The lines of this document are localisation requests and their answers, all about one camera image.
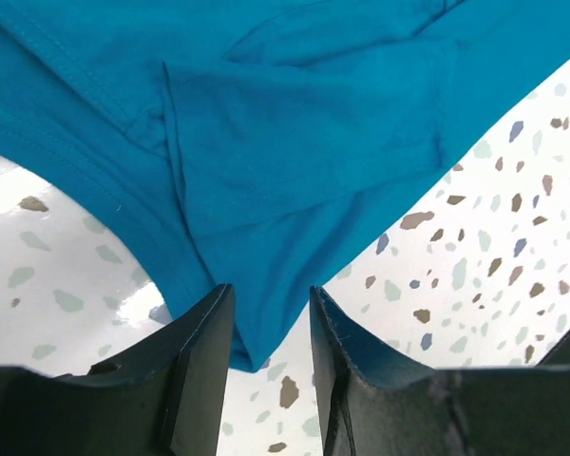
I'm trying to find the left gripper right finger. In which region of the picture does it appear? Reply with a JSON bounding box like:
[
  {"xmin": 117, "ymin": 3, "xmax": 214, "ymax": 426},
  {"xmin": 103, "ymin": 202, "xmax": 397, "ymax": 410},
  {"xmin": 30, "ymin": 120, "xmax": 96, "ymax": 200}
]
[{"xmin": 310, "ymin": 288, "xmax": 570, "ymax": 456}]

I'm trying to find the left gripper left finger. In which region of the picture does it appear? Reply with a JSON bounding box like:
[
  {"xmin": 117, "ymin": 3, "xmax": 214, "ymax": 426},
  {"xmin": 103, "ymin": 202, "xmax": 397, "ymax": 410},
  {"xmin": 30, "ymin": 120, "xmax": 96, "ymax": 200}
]
[{"xmin": 0, "ymin": 285, "xmax": 235, "ymax": 455}]

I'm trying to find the blue t shirt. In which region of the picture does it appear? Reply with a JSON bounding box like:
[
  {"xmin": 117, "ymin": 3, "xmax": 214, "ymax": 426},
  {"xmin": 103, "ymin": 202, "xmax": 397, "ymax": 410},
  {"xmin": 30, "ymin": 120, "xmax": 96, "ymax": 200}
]
[{"xmin": 0, "ymin": 1, "xmax": 570, "ymax": 372}]

